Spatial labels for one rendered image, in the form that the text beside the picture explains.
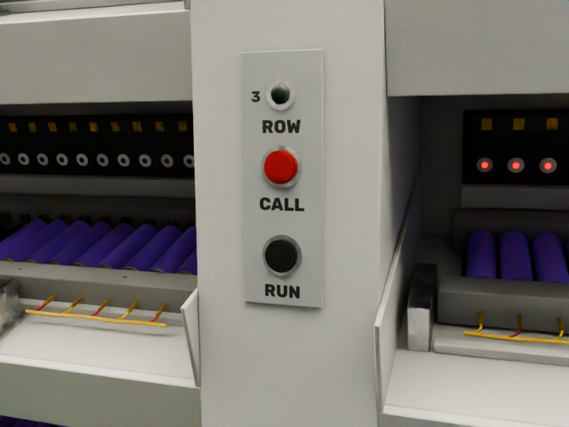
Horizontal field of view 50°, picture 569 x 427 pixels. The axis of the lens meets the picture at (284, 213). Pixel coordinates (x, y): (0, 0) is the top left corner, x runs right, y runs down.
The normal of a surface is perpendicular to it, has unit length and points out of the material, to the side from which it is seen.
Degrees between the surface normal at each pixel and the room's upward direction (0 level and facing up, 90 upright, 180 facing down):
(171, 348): 17
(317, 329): 90
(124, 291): 107
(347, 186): 90
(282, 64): 90
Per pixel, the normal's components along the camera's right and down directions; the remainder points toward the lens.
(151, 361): -0.09, -0.91
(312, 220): -0.30, 0.14
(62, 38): -0.29, 0.42
